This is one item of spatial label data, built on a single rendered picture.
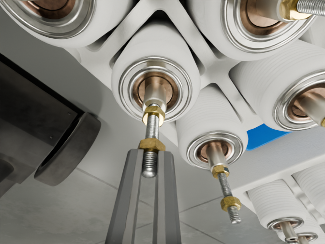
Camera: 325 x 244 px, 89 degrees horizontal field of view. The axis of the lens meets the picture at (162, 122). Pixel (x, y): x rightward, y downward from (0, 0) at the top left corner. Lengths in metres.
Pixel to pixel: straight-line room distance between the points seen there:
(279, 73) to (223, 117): 0.07
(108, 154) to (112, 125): 0.14
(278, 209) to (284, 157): 0.12
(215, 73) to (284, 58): 0.08
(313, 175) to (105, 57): 0.46
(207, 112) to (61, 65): 0.38
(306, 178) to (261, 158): 0.09
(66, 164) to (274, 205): 0.47
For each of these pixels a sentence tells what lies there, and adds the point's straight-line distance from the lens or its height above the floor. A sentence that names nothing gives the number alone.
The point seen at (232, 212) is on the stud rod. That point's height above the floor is 0.33.
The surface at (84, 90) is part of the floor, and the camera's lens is 0.50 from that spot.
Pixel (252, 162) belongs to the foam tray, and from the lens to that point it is 0.50.
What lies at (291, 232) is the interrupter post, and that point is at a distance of 0.50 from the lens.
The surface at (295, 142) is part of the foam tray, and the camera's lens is 0.50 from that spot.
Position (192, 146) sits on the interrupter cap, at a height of 0.25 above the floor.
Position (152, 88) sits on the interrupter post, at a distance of 0.16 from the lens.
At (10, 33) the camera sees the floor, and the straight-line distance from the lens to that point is 0.53.
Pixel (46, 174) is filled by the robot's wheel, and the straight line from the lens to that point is 0.44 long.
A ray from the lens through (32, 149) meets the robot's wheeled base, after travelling 0.40.
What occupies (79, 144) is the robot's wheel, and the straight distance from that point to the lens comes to 0.41.
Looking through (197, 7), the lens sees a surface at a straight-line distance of 0.20.
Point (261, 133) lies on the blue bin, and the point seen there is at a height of 0.09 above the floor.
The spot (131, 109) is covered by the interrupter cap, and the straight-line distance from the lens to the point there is 0.19.
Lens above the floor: 0.40
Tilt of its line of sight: 52 degrees down
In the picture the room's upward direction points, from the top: 179 degrees counter-clockwise
